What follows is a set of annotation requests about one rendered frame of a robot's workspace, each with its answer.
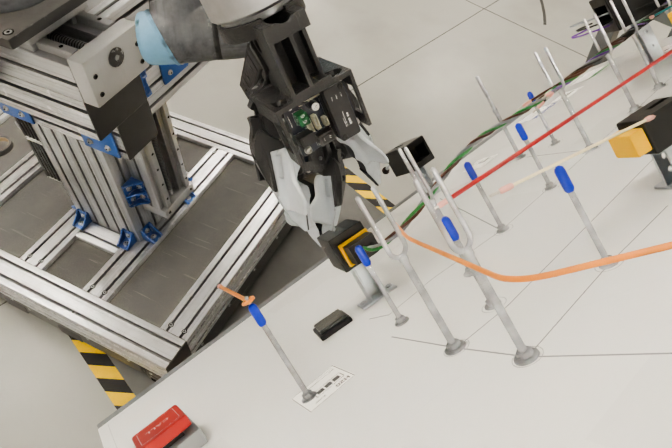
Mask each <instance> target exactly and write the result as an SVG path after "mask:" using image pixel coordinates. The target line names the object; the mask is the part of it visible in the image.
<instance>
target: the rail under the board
mask: <svg viewBox="0 0 672 448"><path fill-rule="evenodd" d="M502 130H503V129H502V128H500V129H498V130H497V131H496V132H494V133H493V134H491V135H490V136H489V137H487V138H486V139H485V140H483V141H482V142H481V143H479V144H478V145H477V146H475V147H474V148H472V149H471V151H470V152H468V153H467V154H466V155H464V156H463V158H462V159H464V158H465V157H466V156H468V155H469V154H470V153H472V152H473V151H475V150H476V149H477V148H479V147H480V146H481V145H483V144H484V143H485V142H487V141H488V140H489V139H491V138H492V137H493V136H495V135H496V134H498V133H499V132H500V131H502ZM462 159H461V160H462ZM416 193H418V191H417V190H415V191H414V192H413V193H411V194H410V195H409V196H407V197H406V198H404V199H403V200H402V201H400V202H399V203H398V204H396V205H395V206H394V207H392V208H391V209H390V210H389V211H390V213H391V212H392V211H393V210H395V209H396V208H397V207H399V206H400V205H402V204H403V203H404V202H406V201H407V200H408V199H410V198H411V197H412V196H414V195H415V194H416ZM385 216H386V215H385V213H384V214H383V215H381V216H380V217H379V218H377V219H376V220H375V221H374V222H375V224H376V223H377V222H379V221H380V220H381V219H383V218H384V217H385ZM327 259H329V258H328V257H327V256H326V257H324V258H323V259H322V260H320V261H319V262H317V263H316V264H315V265H313V266H312V267H311V268H309V269H308V270H307V271H305V272H304V273H302V274H301V275H300V276H298V277H297V278H296V279H294V280H293V281H292V282H290V283H289V284H288V285H286V286H285V287H283V288H282V289H281V290H279V291H278V292H277V293H275V294H274V295H273V296H271V297H270V298H269V299H267V300H266V301H264V302H263V303H262V304H260V305H259V306H258V308H259V310H260V309H261V308H262V307H264V306H265V305H266V304H268V303H269V302H270V301H272V300H273V299H275V298H276V297H277V296H279V295H280V294H281V293H283V292H284V291H285V290H287V289H288V288H289V287H291V286H292V285H293V284H295V283H296V282H297V281H299V280H300V279H302V278H303V277H304V276H306V275H307V274H308V273H310V272H311V271H312V270H314V269H315V268H316V267H318V266H319V265H320V264H322V263H323V262H325V261H326V260H327ZM250 316H252V315H251V313H250V312H249V313H248V314H247V315H245V316H244V317H243V318H241V319H240V320H239V321H237V322H236V323H235V324H233V325H232V326H230V327H229V328H228V329H226V330H225V331H224V332H222V333H221V334H220V335H218V336H217V337H215V338H214V339H213V340H211V341H210V342H209V343H207V344H206V345H205V346H203V347H202V348H201V349H199V350H198V351H196V352H195V353H194V354H192V355H191V356H190V357H188V358H187V359H186V360H184V361H183V362H182V363H180V364H179V365H177V366H176V367H175V368H173V369H172V370H171V371H169V372H168V373H167V374H165V375H164V376H162V377H161V378H160V379H158V380H157V381H156V382H154V383H153V384H152V385H150V386H149V387H148V388H146V389H145V390H143V391H142V392H141V393H139V394H138V395H137V396H135V397H134V398H133V399H131V400H130V401H128V402H127V403H126V404H124V405H123V406H122V407H120V408H119V409H118V410H116V411H115V412H114V413H112V414H111V415H109V416H108V417H107V418H105V419H104V420H103V421H101V422H100V423H99V424H97V428H98V429H99V428H100V427H102V426H103V425H104V424H106V423H107V422H108V421H110V420H111V419H112V418H114V417H115V416H116V415H118V414H119V413H120V412H122V411H123V410H124V409H126V408H127V407H129V406H130V405H131V404H133V403H134V402H135V401H137V400H138V399H139V398H141V397H142V396H143V395H145V394H146V393H147V392H149V391H150V390H152V389H153V388H154V387H156V386H157V385H158V384H160V383H161V382H162V381H164V380H165V379H166V378H168V377H169V376H170V375H172V374H173V373H174V372H176V371H177V370H179V369H180V368H181V367H183V366H184V365H185V364H187V363H188V362H189V361H191V360H192V359H193V358H195V357H196V356H197V355H199V354H200V353H202V352H203V351H204V350H206V349H207V348H208V347H210V346H211V345H212V344H214V343H215V342H216V341H218V340H219V339H220V338H222V337H223V336H225V335H226V334H227V333H229V332H230V331H231V330H233V329H234V328H235V327H237V326H238V325H239V324H241V323H242V322H243V321H245V320H246V319H247V318H249V317H250Z"/></svg>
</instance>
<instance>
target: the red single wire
mask: <svg viewBox="0 0 672 448"><path fill-rule="evenodd" d="M671 54H672V50H670V51H669V52H667V53H666V54H664V55H663V56H661V57H659V58H658V59H656V60H655V61H653V62H652V63H650V64H649V65H647V66H646V67H644V68H643V69H641V70H640V71H638V72H637V73H635V74H634V75H632V76H631V77H629V78H628V79H626V80H625V81H623V82H622V83H620V84H619V85H617V86H615V87H614V88H612V89H611V90H609V91H608V92H606V93H605V94H603V95H602V96H600V97H599V98H597V99H596V100H594V101H593V102H591V103H590V104H588V105H587V106H585V107H584V108H582V109H581V110H579V111H578V112H576V113H575V114H573V115H571V116H570V117H568V118H567V119H565V120H564V121H562V122H561V123H559V124H558V125H556V126H555V127H553V128H552V129H550V130H549V131H547V132H546V133H544V134H543V135H541V136H540V137H538V138H537V139H535V140H534V141H532V142H531V143H529V144H527V145H526V146H524V147H523V148H521V149H520V150H518V151H517V152H515V153H514V154H512V155H511V156H509V157H508V158H506V159H505V160H503V161H502V162H500V163H499V164H497V165H496V166H494V167H493V168H491V169H490V170H488V171H487V172H485V173H483V174H482V175H480V176H479V177H477V178H476V179H474V180H473V181H471V182H470V183H468V184H467V185H465V186H464V187H462V188H461V189H459V190H458V191H456V192H455V193H453V194H452V195H451V196H452V198H453V199H454V198H456V197H457V196H459V195H461V194H462V193H464V192H465V191H467V190H468V189H470V188H471V187H473V186H474V185H476V184H477V183H479V182H480V181H482V180H483V179H485V178H486V177H488V176H489V175H491V174H492V173H494V172H495V171H497V170H498V169H500V168H501V167H503V166H504V165H506V164H507V163H509V162H510V161H512V160H513V159H515V158H516V157H518V156H519V155H521V154H522V153H524V152H525V151H527V150H528V149H530V148H531V147H533V146H534V145H536V144H537V143H539V142H540V141H542V140H543V139H545V138H546V137H548V136H549V135H551V134H552V133H554V132H555V131H557V130H558V129H560V128H561V127H563V126H564V125H566V124H567V123H569V122H570V121H572V120H573V119H575V118H576V117H578V116H579V115H581V114H582V113H584V112H585V111H587V110H588V109H590V108H591V107H593V106H594V105H596V104H597V103H599V102H600V101H602V100H603V99H605V98H606V97H608V96H609V95H611V94H612V93H614V92H615V91H617V90H618V89H620V88H621V87H623V86H624V85H626V84H627V83H629V82H630V81H632V80H633V79H635V78H636V77H638V76H639V75H641V74H642V73H644V72H645V71H647V70H648V69H650V68H651V67H653V66H654V65H656V64H657V63H659V62H660V61H662V60H663V59H665V58H666V57H668V56H669V55H671ZM446 204H448V201H447V200H446V198H445V199H443V200H442V201H440V202H439V203H438V204H437V206H435V207H434V209H435V210H436V209H437V208H442V207H443V206H445V205H446Z"/></svg>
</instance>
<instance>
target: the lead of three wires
mask: <svg viewBox="0 0 672 448"><path fill-rule="evenodd" d="M424 207H425V204H424V202H423V200H422V199H421V201H420V202H419V204H418V205H417V207H416V208H415V209H414V210H413V211H412V212H411V213H410V214H409V215H408V217H407V218H406V219H405V220H404V221H403V223H402V224H401V225H400V227H401V228H402V229H403V231H405V230H406V229H407V227H408V226H409V225H410V223H411V222H412V221H413V220H414V219H415V218H416V217H417V216H418V215H419V214H420V213H421V211H422V210H423V209H424ZM397 237H398V235H397V234H396V232H395V231H393V232H392V233H391V234H390V235H388V236H387V237H386V238H385V239H384V240H385V241H386V243H387V245H388V244H389V243H391V242H392V241H393V240H394V239H395V238H397ZM363 248H364V249H365V252H373V251H377V250H380V249H382V248H383V247H382V245H381V243H378V244H375V245H370V246H367V247H366V246H363Z"/></svg>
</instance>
